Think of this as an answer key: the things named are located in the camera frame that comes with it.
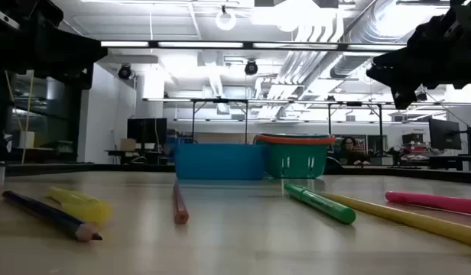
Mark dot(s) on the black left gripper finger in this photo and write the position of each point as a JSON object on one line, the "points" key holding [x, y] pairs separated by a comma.
{"points": [[78, 51]]}

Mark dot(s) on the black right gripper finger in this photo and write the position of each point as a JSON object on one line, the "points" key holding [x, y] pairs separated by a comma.
{"points": [[392, 68], [403, 96]]}

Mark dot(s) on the pink pen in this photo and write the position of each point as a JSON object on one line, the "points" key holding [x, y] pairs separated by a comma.
{"points": [[430, 200]]}

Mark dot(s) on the yellow pencil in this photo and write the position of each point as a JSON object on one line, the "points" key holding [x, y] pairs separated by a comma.
{"points": [[411, 219]]}

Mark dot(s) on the green marker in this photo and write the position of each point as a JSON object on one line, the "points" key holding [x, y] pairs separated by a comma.
{"points": [[323, 204]]}

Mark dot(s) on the yellow highlighter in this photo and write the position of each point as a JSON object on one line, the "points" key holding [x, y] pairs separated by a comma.
{"points": [[86, 208]]}

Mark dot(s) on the dark blue coloured pencil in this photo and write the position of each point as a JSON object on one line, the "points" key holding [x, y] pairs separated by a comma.
{"points": [[48, 214]]}

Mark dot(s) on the red coloured pencil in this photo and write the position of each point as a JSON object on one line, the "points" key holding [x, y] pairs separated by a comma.
{"points": [[180, 208]]}

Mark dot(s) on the black computer monitor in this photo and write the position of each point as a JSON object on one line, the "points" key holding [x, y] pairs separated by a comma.
{"points": [[147, 130], [444, 133]]}

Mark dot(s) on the person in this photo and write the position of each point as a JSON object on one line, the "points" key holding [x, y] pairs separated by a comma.
{"points": [[350, 147]]}

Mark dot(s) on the white container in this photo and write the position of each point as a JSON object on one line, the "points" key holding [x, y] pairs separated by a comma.
{"points": [[27, 139]]}

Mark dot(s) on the cardboard box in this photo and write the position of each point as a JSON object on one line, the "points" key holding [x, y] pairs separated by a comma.
{"points": [[127, 144]]}

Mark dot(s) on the black desk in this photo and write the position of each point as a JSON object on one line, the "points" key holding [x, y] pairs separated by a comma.
{"points": [[136, 153]]}

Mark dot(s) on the overhead light bar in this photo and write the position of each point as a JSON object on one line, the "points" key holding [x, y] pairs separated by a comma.
{"points": [[201, 44]]}

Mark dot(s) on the green basket with orange rim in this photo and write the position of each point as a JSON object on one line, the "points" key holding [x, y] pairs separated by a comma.
{"points": [[296, 160]]}

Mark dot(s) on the blue plastic bin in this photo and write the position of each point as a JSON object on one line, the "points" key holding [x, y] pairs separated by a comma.
{"points": [[220, 162]]}

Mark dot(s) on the black hanging round camera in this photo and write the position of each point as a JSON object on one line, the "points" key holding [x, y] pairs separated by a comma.
{"points": [[124, 72], [251, 68]]}

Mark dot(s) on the black metal frame stand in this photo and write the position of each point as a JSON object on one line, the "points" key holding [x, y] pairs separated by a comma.
{"points": [[220, 100], [329, 118]]}

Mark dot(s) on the small white post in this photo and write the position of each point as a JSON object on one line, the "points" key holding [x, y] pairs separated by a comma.
{"points": [[0, 173]]}

